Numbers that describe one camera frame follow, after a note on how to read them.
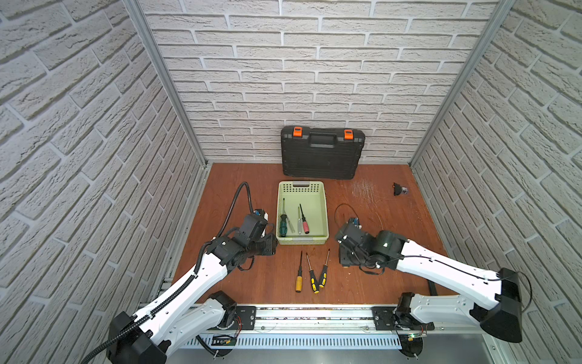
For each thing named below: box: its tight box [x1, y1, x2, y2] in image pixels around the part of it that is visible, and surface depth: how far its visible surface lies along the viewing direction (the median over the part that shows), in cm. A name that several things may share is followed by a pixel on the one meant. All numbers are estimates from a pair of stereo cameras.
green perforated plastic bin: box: [275, 181, 330, 245], surface depth 104 cm
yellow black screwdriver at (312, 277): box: [305, 252, 320, 295], surface depth 81 cm
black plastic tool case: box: [280, 126, 367, 180], surface depth 98 cm
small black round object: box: [392, 182, 409, 197], surface depth 110 cm
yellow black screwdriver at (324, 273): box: [319, 248, 330, 289], surface depth 82 cm
